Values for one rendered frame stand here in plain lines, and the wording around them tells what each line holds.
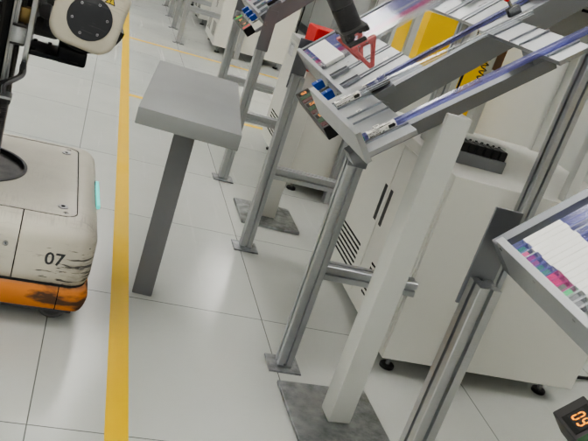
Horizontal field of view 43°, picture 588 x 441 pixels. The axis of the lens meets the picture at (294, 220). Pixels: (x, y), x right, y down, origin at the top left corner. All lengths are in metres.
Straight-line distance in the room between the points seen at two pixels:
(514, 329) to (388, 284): 0.64
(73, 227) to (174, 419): 0.51
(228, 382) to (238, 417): 0.14
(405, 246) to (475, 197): 0.38
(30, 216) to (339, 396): 0.84
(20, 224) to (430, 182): 0.96
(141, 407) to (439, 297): 0.86
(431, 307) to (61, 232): 1.00
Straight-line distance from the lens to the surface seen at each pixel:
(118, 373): 1.84
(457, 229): 2.03
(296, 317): 1.96
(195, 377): 1.89
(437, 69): 1.86
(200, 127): 1.72
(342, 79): 2.07
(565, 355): 2.41
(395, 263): 1.70
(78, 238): 1.83
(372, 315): 1.75
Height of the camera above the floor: 1.03
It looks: 19 degrees down
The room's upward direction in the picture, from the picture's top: 19 degrees clockwise
